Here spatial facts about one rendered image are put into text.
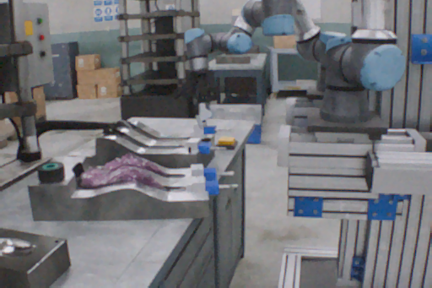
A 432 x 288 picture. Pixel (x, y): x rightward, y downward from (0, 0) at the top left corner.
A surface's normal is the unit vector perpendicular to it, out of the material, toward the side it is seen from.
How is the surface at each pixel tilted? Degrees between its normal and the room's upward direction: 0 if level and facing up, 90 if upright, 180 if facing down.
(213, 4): 90
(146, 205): 90
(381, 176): 90
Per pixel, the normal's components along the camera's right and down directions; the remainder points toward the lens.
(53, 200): 0.01, 0.25
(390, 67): 0.18, 0.37
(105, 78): -0.22, 0.20
